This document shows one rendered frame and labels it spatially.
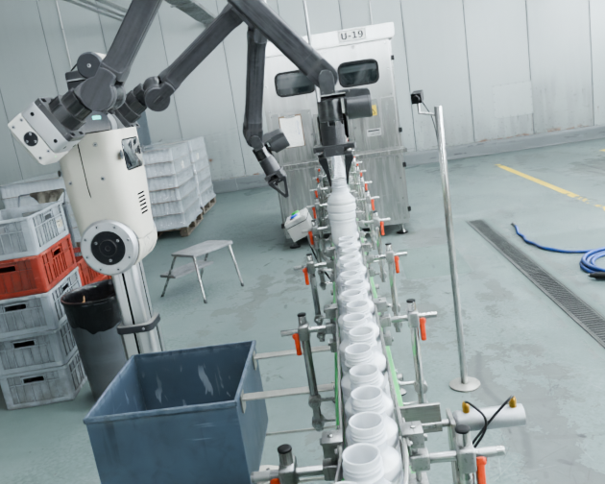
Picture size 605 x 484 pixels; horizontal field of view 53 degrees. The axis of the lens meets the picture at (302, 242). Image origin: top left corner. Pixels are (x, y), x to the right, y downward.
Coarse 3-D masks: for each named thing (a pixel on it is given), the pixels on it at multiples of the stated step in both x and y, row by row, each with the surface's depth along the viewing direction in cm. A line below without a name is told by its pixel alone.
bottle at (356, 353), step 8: (352, 344) 83; (360, 344) 83; (368, 344) 82; (352, 352) 83; (360, 352) 83; (368, 352) 80; (352, 360) 80; (360, 360) 80; (368, 360) 80; (344, 376) 83; (344, 384) 82; (384, 384) 82; (344, 392) 82; (384, 392) 82; (344, 400) 82
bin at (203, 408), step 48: (144, 384) 153; (192, 384) 152; (240, 384) 126; (96, 432) 122; (144, 432) 121; (192, 432) 121; (240, 432) 121; (288, 432) 148; (144, 480) 124; (192, 480) 124; (240, 480) 123
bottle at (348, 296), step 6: (342, 294) 105; (348, 294) 106; (354, 294) 106; (360, 294) 104; (342, 300) 104; (348, 300) 103; (354, 300) 103; (342, 312) 106; (342, 318) 105; (372, 318) 105; (342, 324) 104; (342, 330) 105; (342, 336) 105
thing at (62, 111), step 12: (60, 96) 145; (72, 96) 142; (48, 108) 143; (60, 108) 142; (72, 108) 143; (84, 108) 143; (60, 120) 143; (72, 120) 144; (84, 120) 147; (60, 132) 143; (72, 132) 146
